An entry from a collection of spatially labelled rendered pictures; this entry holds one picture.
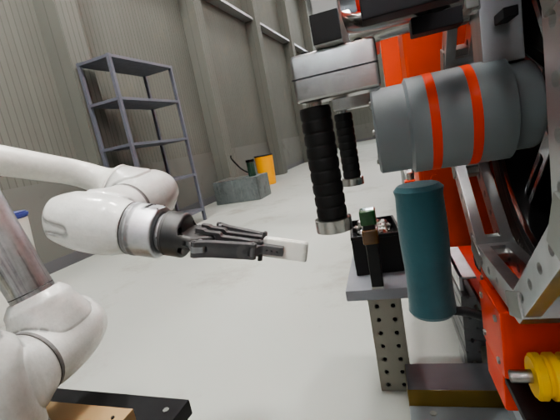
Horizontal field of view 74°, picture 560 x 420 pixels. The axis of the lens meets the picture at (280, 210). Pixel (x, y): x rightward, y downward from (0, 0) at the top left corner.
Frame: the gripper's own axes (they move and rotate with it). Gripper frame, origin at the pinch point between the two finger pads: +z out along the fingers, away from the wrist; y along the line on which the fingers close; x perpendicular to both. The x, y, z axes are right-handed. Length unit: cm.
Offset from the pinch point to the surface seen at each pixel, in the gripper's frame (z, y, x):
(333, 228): 7.2, -13.5, -7.9
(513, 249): 36.7, 9.0, -2.2
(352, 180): 9.6, 20.4, -9.2
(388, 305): 27, 56, 33
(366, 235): 15.2, 36.0, 6.2
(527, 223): 40.4, 14.6, -5.6
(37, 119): -305, 287, -2
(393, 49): 33, 233, -76
